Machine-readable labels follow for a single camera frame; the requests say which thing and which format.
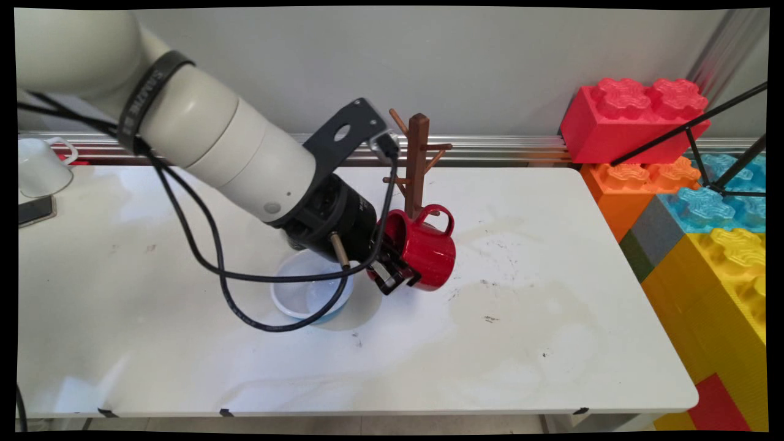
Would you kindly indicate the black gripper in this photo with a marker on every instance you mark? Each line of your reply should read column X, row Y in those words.
column 331, row 220

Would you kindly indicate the red ceramic mug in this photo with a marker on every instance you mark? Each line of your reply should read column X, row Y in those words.
column 429, row 251

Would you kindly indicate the white bowl with blue outside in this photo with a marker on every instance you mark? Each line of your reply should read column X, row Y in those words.
column 306, row 294

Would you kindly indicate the brown wooden mug tree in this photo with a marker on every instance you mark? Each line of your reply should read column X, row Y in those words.
column 418, row 153

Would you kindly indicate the big orange toy block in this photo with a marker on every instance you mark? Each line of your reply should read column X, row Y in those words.
column 618, row 190

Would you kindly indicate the big green toy block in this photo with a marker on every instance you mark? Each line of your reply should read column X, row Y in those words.
column 637, row 257

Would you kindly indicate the big grey toy block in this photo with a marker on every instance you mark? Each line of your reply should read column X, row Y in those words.
column 658, row 236

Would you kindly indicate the big red toy block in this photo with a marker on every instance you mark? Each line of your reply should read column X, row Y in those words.
column 625, row 122

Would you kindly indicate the big blue toy block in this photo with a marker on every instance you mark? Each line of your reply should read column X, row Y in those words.
column 704, row 208

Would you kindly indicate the black tripod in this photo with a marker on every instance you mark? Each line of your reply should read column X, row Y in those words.
column 692, row 128

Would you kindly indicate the small red toy block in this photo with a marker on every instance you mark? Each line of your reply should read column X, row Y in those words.
column 716, row 404

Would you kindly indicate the black smartphone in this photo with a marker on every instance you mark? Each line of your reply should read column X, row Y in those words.
column 35, row 209

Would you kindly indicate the white ceramic mug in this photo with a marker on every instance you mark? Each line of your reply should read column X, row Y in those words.
column 43, row 168

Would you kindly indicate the small silver wrist camera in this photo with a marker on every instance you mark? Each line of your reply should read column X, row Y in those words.
column 386, row 146

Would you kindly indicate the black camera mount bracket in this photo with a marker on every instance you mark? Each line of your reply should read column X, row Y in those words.
column 355, row 119

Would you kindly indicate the aluminium rail behind table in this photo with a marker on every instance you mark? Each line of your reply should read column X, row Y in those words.
column 502, row 147

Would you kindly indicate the big yellow toy block wall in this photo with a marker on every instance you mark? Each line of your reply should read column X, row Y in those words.
column 716, row 306

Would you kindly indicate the aluminium corner post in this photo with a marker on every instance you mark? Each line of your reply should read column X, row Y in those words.
column 729, row 49

